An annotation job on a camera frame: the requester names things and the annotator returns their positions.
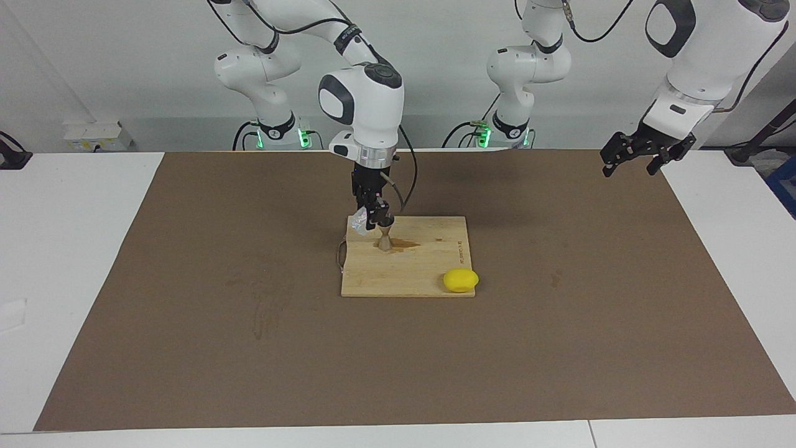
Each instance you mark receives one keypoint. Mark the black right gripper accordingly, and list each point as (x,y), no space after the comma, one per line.
(367,186)

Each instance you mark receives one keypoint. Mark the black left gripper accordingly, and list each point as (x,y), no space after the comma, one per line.
(659,140)

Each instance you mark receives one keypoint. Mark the clear plastic cup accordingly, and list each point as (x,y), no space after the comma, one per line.
(358,224)

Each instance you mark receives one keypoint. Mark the steel double jigger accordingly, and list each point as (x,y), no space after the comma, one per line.
(386,241)

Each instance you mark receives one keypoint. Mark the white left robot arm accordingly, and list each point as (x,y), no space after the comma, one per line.
(709,56)

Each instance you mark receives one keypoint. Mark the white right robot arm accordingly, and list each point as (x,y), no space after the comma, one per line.
(367,106)

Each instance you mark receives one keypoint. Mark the wooden cutting board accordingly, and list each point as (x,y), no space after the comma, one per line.
(404,267)

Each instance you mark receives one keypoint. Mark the yellow lemon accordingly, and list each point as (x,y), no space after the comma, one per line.
(461,280)

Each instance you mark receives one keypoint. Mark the black stand leg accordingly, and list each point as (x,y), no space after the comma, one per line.
(758,134)

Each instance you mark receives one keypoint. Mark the blue crate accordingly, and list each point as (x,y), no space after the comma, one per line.
(785,186)

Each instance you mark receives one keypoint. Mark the brown table mat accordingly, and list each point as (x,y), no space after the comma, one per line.
(398,361)

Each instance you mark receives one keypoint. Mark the white wall power strip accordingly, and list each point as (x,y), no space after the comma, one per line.
(96,137)

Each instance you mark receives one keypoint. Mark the black clamp mount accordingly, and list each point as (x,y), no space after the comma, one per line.
(12,155)

